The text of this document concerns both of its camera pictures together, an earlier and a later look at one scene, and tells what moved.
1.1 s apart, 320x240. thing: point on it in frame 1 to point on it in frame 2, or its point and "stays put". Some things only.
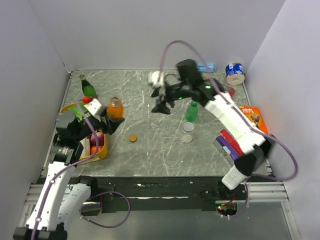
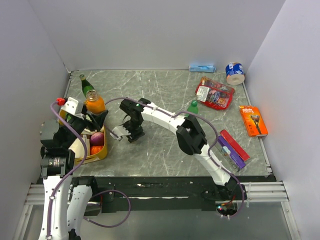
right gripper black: x=161 y=108 to x=134 y=137
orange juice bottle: x=115 y=108 to x=94 y=104
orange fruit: x=93 y=149 stays put
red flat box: x=225 y=134 stays put
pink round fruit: x=101 y=139 stays put
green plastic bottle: x=192 y=112 stays put
